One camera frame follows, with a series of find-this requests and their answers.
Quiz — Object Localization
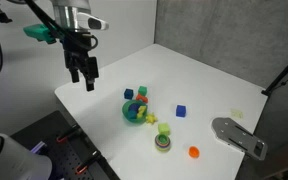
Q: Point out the black stand pole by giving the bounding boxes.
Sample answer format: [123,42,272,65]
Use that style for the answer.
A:
[261,47,288,97]

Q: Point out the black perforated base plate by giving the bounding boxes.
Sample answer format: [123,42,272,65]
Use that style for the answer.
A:
[10,110,121,180]

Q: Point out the yellow toy block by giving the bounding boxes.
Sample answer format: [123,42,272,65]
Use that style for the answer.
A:
[136,105,148,119]

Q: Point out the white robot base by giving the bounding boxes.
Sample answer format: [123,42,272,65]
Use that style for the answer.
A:
[0,132,54,180]

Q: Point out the bright blue toy cube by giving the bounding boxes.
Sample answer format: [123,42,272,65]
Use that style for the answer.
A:
[175,104,187,118]

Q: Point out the green plastic bowl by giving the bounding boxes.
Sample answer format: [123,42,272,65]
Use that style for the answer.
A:
[121,99,149,125]

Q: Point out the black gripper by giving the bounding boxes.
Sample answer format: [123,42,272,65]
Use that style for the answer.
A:
[62,39,100,92]

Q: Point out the dark blue toy cube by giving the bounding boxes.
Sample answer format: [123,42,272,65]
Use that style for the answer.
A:
[123,88,135,100]

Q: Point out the purple toy block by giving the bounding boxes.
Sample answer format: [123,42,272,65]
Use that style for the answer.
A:
[129,102,141,113]

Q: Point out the lime green toy cube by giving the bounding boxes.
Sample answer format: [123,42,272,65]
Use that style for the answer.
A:
[157,122,171,136]

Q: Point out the rainbow stacked cups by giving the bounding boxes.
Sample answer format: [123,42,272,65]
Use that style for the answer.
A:
[154,133,172,153]

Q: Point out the grey metal mounting plate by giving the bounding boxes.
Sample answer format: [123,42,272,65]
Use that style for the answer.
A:
[210,116,269,162]

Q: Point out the black clamp orange tip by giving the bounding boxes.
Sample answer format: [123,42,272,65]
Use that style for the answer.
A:
[56,124,84,144]
[75,150,103,175]

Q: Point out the orange toy piece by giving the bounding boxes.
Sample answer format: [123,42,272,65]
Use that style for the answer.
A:
[135,93,149,104]

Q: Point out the teal toy block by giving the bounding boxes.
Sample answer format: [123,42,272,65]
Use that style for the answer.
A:
[127,110,138,120]

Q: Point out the pale yellow tape piece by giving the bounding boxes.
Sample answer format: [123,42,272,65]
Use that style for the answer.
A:
[230,108,244,119]

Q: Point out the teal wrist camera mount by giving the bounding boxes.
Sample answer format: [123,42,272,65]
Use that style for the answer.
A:
[22,23,57,45]

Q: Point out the small orange cup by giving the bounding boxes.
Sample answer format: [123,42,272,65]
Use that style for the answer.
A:
[188,145,201,159]

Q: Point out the yellow star-edged round toy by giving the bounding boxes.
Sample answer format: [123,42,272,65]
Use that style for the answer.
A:
[145,112,159,126]

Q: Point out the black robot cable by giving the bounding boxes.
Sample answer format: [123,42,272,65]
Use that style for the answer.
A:
[24,0,99,52]

